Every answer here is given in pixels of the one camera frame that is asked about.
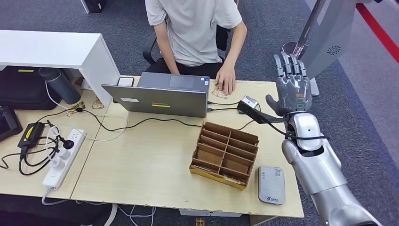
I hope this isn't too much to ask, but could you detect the black laptop power cable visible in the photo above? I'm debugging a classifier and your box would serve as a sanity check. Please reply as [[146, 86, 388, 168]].
[[36, 100, 263, 132]]

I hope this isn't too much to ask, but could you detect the thin white cable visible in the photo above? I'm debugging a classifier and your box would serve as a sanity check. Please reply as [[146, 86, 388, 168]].
[[44, 81, 129, 143]]

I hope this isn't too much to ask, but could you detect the dark grey water bottle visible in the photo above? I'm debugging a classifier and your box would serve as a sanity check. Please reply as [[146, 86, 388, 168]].
[[38, 67, 82, 105]]

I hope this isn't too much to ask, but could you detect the black adapter mains cord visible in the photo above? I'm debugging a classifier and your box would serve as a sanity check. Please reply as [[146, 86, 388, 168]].
[[0, 137, 63, 176]]

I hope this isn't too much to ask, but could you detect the white desk shelf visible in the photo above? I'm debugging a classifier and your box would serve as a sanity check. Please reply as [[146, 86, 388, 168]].
[[0, 30, 121, 107]]

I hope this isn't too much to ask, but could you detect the person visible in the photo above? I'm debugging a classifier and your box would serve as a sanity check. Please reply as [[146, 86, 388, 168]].
[[144, 0, 248, 97]]

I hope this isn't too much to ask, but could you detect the white power strip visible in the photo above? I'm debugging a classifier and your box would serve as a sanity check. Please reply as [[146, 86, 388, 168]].
[[42, 129, 86, 189]]

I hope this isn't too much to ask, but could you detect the black tablet device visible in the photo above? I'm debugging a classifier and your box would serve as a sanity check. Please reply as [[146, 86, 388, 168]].
[[0, 105, 24, 143]]

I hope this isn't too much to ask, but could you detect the black power adapter yellow label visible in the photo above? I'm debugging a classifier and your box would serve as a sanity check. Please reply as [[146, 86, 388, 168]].
[[17, 122, 46, 149]]

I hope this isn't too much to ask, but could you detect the black plug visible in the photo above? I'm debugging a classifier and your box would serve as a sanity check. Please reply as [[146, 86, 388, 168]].
[[60, 137, 76, 150]]

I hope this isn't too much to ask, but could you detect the grey laptop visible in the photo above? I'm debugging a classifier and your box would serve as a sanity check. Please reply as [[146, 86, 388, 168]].
[[101, 72, 210, 118]]

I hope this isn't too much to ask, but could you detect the black bag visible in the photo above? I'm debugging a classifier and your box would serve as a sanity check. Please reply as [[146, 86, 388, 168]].
[[0, 66, 61, 111]]

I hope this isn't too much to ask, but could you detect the white power strip cord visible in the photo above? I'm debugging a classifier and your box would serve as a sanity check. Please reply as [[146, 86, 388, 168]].
[[41, 186, 119, 226]]

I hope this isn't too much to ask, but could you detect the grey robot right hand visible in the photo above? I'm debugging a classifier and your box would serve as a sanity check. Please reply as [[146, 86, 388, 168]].
[[265, 51, 313, 117]]

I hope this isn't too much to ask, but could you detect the person's left hand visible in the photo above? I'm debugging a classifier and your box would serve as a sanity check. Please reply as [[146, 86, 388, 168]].
[[215, 61, 237, 97]]

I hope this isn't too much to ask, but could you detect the grey kiosk stand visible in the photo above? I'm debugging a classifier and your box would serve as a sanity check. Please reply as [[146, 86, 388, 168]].
[[299, 0, 372, 97]]

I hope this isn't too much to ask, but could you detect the wooden card organizer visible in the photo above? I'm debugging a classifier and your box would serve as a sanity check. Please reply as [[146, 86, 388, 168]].
[[189, 121, 260, 191]]

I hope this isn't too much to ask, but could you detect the grey white card reader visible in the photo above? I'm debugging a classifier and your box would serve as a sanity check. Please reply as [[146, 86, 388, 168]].
[[258, 166, 286, 206]]

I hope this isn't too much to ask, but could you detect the black box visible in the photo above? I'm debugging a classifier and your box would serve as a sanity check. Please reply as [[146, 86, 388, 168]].
[[80, 0, 107, 15]]

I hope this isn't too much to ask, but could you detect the silver stanchion post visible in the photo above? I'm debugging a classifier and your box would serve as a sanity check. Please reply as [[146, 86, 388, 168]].
[[282, 0, 327, 60]]

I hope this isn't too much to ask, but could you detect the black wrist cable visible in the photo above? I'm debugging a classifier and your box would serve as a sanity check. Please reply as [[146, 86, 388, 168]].
[[268, 121, 328, 141]]

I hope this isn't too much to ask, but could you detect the black office chair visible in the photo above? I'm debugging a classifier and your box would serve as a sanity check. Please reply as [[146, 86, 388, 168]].
[[143, 26, 233, 74]]

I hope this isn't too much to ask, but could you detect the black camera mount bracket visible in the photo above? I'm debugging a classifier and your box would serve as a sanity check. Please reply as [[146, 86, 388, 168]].
[[237, 100, 287, 124]]

